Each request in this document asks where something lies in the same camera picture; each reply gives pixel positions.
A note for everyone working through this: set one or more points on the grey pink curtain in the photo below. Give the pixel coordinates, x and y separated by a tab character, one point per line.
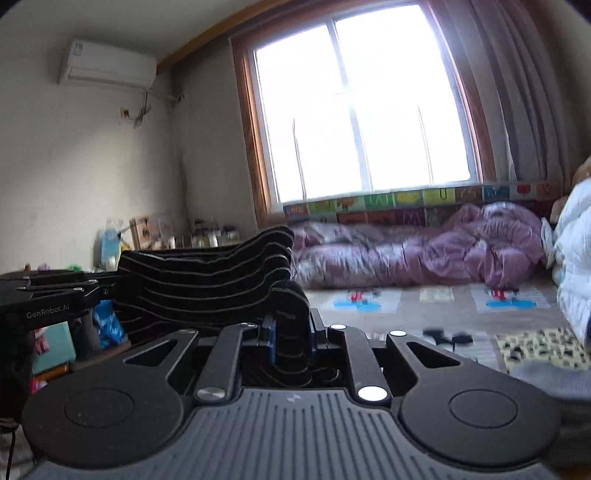
516	94

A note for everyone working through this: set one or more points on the colourful alphabet foam mat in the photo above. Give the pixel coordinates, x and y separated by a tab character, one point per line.
426	207

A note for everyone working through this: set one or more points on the wooden framed window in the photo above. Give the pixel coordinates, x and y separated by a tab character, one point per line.
357	98

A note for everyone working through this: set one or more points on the white wall air conditioner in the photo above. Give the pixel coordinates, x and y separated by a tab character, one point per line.
99	65

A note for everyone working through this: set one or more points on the black white striped garment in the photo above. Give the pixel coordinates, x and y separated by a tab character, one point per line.
160	292

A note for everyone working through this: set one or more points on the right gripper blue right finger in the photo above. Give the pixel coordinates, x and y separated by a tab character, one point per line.
318	334

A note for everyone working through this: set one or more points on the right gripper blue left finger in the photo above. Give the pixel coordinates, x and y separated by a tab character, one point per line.
267	339

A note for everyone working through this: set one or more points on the white puffy quilt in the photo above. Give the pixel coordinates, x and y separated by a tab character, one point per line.
572	267

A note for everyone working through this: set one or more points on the Mickey Mouse bed blanket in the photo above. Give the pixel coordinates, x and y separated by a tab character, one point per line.
499	329

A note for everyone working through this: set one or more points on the cluttered side table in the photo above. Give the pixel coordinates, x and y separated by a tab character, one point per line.
81	243

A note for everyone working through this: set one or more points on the purple crumpled quilt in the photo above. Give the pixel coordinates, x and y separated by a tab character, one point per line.
498	244

